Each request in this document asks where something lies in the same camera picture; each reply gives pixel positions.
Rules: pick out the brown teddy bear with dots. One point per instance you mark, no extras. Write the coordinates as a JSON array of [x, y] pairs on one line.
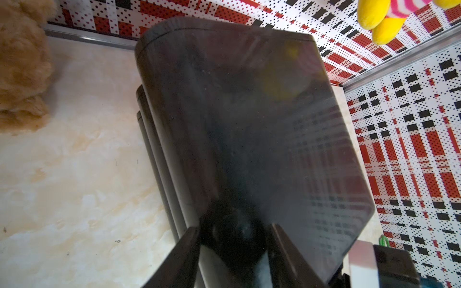
[[26, 64]]

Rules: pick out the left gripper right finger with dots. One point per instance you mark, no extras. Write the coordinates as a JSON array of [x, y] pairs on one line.
[[288, 268]]

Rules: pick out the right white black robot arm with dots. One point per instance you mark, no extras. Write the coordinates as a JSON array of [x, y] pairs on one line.
[[375, 266]]

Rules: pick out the black drawer cabinet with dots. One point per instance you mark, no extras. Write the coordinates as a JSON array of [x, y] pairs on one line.
[[251, 134]]

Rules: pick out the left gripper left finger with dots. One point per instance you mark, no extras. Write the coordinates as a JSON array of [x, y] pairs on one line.
[[179, 269]]

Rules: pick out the yellow frog plush toy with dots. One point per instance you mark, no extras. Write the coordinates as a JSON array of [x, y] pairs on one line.
[[387, 17]]

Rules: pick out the green ring toy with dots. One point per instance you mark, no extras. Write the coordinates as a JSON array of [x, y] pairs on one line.
[[384, 241]]

